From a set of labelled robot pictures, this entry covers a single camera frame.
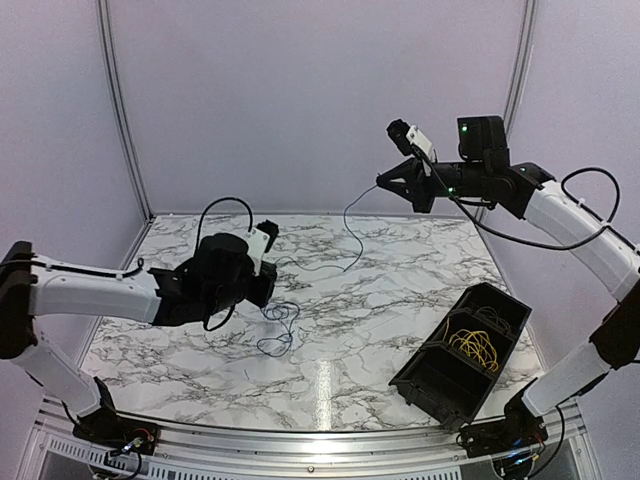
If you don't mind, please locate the thin black cable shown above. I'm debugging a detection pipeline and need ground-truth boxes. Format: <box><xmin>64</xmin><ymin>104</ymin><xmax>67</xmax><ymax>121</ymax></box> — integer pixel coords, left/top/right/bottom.
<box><xmin>472</xmin><ymin>304</ymin><xmax>516</xmax><ymax>336</ymax></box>

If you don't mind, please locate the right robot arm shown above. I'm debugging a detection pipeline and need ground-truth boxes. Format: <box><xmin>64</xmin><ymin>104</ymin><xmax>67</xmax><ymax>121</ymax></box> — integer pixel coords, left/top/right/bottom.
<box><xmin>376</xmin><ymin>116</ymin><xmax>639</xmax><ymax>448</ymax></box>

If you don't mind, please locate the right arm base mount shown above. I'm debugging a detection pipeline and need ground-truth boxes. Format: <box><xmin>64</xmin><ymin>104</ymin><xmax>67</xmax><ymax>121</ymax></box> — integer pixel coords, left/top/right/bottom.
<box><xmin>457</xmin><ymin>407</ymin><xmax>548</xmax><ymax>458</ymax></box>

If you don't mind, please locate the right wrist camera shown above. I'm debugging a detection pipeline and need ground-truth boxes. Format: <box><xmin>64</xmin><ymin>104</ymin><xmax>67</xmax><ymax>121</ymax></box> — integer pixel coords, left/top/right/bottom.
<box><xmin>386</xmin><ymin>119</ymin><xmax>436</xmax><ymax>162</ymax></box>

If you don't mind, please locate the black three-compartment bin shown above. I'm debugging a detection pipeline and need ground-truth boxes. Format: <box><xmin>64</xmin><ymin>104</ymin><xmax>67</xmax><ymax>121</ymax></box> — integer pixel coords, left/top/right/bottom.
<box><xmin>389</xmin><ymin>282</ymin><xmax>531</xmax><ymax>431</ymax></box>

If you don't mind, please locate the aluminium front rail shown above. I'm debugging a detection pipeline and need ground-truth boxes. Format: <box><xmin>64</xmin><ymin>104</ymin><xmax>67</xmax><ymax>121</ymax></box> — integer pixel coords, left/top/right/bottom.
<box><xmin>17</xmin><ymin>398</ymin><xmax>600</xmax><ymax>479</ymax></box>

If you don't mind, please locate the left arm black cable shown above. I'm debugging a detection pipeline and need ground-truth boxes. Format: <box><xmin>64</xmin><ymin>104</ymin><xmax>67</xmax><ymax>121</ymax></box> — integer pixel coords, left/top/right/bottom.
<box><xmin>114</xmin><ymin>197</ymin><xmax>256</xmax><ymax>332</ymax></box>

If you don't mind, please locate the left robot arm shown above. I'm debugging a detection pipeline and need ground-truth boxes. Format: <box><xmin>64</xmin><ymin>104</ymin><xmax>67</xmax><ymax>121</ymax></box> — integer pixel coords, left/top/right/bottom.
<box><xmin>1</xmin><ymin>225</ymin><xmax>278</xmax><ymax>445</ymax></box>

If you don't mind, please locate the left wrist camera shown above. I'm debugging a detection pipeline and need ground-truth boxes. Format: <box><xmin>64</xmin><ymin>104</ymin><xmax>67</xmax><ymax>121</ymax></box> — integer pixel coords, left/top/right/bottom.
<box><xmin>244</xmin><ymin>220</ymin><xmax>279</xmax><ymax>276</ymax></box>

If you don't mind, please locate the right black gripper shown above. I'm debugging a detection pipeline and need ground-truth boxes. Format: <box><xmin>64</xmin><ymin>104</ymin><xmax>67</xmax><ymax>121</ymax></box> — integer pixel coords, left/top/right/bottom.
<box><xmin>376</xmin><ymin>154</ymin><xmax>489</xmax><ymax>214</ymax></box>

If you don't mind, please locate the right aluminium frame post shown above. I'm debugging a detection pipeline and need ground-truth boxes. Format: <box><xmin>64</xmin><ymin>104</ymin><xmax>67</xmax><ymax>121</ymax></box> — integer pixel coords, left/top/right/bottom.
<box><xmin>473</xmin><ymin>0</ymin><xmax>539</xmax><ymax>229</ymax></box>

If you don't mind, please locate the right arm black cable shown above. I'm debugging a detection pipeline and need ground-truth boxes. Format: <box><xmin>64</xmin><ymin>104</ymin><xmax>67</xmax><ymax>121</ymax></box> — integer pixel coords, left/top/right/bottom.
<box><xmin>414</xmin><ymin>149</ymin><xmax>621</xmax><ymax>251</ymax></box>

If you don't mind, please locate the yellow cable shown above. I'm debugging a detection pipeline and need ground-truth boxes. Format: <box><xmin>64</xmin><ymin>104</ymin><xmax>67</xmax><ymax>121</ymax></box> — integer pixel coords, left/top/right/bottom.
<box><xmin>447</xmin><ymin>327</ymin><xmax>501</xmax><ymax>374</ymax></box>

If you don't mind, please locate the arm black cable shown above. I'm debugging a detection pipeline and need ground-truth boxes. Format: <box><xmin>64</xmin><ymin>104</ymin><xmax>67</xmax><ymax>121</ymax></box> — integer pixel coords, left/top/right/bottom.
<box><xmin>114</xmin><ymin>197</ymin><xmax>256</xmax><ymax>332</ymax></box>
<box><xmin>414</xmin><ymin>149</ymin><xmax>621</xmax><ymax>251</ymax></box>

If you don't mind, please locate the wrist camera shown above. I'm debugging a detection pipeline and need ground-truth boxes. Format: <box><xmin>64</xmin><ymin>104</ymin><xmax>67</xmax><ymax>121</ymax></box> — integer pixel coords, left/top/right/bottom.
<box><xmin>386</xmin><ymin>119</ymin><xmax>436</xmax><ymax>162</ymax></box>
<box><xmin>244</xmin><ymin>220</ymin><xmax>279</xmax><ymax>276</ymax></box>

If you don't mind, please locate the left aluminium frame post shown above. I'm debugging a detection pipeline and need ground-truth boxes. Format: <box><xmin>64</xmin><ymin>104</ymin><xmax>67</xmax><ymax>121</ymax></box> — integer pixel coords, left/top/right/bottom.
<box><xmin>96</xmin><ymin>0</ymin><xmax>155</xmax><ymax>223</ymax></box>

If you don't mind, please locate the aluminium frame post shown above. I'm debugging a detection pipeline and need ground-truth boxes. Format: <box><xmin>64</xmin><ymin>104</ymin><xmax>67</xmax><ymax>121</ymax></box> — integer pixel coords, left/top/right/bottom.
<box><xmin>96</xmin><ymin>0</ymin><xmax>155</xmax><ymax>223</ymax></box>
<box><xmin>473</xmin><ymin>0</ymin><xmax>539</xmax><ymax>229</ymax></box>

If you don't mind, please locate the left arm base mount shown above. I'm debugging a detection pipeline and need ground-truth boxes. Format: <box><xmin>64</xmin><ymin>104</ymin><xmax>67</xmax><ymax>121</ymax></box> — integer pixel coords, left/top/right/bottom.
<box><xmin>73</xmin><ymin>400</ymin><xmax>159</xmax><ymax>455</ymax></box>

